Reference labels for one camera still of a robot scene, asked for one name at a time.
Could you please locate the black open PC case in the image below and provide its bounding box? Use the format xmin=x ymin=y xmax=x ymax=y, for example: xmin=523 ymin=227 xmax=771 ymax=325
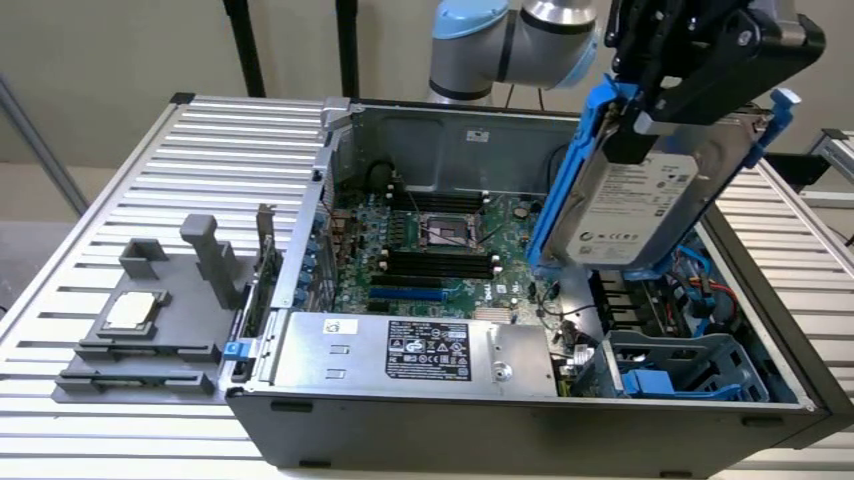
xmin=224 ymin=96 xmax=832 ymax=471

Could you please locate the grey disk bay cage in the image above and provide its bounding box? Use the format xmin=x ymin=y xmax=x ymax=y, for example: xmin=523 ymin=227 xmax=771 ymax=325
xmin=572 ymin=329 xmax=772 ymax=404

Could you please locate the silver CPU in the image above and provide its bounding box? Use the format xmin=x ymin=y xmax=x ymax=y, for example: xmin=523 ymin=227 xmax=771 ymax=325
xmin=105 ymin=291 xmax=165 ymax=331

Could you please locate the green graphics card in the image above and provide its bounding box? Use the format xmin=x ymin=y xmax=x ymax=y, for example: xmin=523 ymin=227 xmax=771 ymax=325
xmin=236 ymin=202 xmax=285 ymax=342

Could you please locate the black disk bay bracket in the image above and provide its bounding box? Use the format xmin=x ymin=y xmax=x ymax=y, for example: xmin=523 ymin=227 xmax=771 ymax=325
xmin=585 ymin=269 xmax=668 ymax=334

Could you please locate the green motherboard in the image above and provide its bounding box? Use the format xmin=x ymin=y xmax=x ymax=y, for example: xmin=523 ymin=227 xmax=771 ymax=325
xmin=319 ymin=189 xmax=595 ymax=351

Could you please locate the black stand pole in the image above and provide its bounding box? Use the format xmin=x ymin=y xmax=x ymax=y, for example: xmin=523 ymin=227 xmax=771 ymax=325
xmin=229 ymin=0 xmax=268 ymax=99
xmin=335 ymin=0 xmax=363 ymax=99

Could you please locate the hard disk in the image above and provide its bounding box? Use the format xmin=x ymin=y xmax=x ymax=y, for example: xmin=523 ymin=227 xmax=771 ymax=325
xmin=524 ymin=73 xmax=802 ymax=282

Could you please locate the grey parts rack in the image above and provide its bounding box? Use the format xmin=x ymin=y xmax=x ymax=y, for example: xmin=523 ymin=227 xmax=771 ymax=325
xmin=52 ymin=213 xmax=261 ymax=404

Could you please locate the CPU socket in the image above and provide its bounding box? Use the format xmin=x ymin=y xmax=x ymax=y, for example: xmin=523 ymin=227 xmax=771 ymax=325
xmin=413 ymin=212 xmax=485 ymax=251

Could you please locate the thin black wire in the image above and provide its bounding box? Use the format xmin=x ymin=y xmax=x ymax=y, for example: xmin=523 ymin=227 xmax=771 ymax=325
xmin=532 ymin=289 xmax=603 ymax=319

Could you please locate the grey aluminium frame bar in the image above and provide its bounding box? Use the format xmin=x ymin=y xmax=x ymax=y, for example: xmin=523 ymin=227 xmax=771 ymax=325
xmin=0 ymin=74 xmax=89 ymax=217

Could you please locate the neighbouring metal slat table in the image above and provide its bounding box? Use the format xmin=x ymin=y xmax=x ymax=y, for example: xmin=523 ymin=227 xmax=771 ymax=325
xmin=763 ymin=128 xmax=854 ymax=209

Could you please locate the blue empty disk carrier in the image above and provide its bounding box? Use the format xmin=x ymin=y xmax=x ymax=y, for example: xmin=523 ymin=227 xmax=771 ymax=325
xmin=619 ymin=368 xmax=676 ymax=399

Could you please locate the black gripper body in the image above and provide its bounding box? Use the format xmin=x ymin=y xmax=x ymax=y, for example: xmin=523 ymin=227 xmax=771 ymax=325
xmin=603 ymin=0 xmax=828 ymax=137

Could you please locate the red wire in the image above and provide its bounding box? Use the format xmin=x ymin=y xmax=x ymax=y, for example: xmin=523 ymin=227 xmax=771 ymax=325
xmin=703 ymin=278 xmax=739 ymax=321

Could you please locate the long black expansion slot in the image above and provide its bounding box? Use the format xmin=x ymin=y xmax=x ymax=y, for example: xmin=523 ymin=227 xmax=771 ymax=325
xmin=369 ymin=276 xmax=448 ymax=289

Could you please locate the thick black wire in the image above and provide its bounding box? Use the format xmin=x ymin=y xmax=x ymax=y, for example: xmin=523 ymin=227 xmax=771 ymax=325
xmin=363 ymin=159 xmax=396 ymax=192

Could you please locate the blue expansion slot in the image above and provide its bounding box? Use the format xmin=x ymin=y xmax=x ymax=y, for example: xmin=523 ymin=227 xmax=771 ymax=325
xmin=368 ymin=287 xmax=447 ymax=303

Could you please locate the silver power supply unit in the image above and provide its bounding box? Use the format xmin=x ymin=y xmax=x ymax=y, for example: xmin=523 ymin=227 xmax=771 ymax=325
xmin=269 ymin=312 xmax=559 ymax=399

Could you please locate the blue wire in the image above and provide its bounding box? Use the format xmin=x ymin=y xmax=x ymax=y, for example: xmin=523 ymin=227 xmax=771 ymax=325
xmin=671 ymin=243 xmax=719 ymax=322

